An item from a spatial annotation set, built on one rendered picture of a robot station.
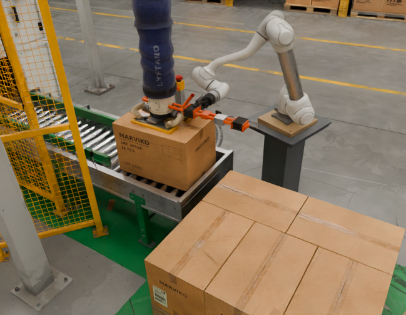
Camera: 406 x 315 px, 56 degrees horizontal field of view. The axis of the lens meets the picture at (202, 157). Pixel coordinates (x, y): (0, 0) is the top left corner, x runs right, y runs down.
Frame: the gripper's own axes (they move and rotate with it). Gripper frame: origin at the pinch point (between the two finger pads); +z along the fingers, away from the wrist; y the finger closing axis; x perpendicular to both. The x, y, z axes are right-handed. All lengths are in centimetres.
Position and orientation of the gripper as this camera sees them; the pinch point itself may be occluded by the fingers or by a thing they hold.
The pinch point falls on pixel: (193, 111)
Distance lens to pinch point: 249.5
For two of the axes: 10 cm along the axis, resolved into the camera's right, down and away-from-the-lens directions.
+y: 0.4, 8.2, 5.7
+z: -5.4, 5.0, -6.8
